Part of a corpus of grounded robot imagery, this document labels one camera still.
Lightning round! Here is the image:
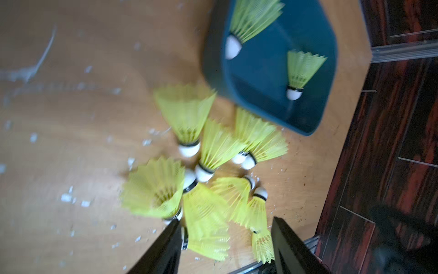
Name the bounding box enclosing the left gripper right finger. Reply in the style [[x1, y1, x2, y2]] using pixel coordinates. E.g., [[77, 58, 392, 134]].
[[271, 217, 330, 274]]

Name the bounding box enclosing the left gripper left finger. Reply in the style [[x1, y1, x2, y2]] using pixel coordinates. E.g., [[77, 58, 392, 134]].
[[128, 220, 183, 274]]

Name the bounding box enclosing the teal plastic storage box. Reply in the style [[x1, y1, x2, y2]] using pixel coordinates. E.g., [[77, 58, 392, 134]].
[[202, 1, 338, 136]]

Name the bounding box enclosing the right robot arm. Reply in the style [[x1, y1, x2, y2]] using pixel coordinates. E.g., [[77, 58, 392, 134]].
[[370, 204, 438, 274]]

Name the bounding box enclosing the yellow shuttlecock centre pile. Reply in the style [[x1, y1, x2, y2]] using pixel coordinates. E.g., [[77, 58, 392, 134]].
[[182, 169, 230, 261]]

